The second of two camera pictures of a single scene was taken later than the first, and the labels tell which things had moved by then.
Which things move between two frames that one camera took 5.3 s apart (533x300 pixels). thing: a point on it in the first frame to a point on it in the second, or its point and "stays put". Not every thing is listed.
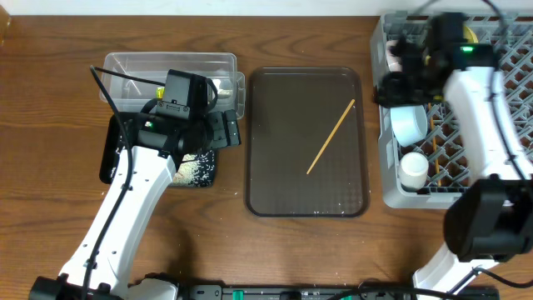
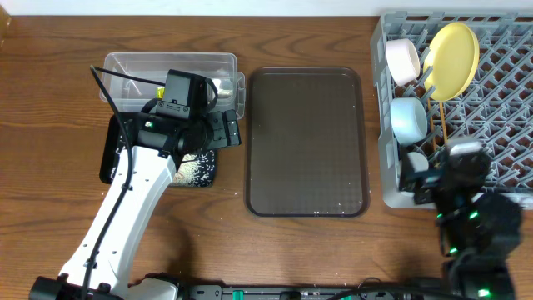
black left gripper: (217, 131) stays put
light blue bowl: (409, 123) stays put
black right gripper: (394, 89) to (422, 182)
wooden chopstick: (341, 120) to (443, 122)
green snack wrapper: (160, 92) stays put
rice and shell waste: (196, 169) stays put
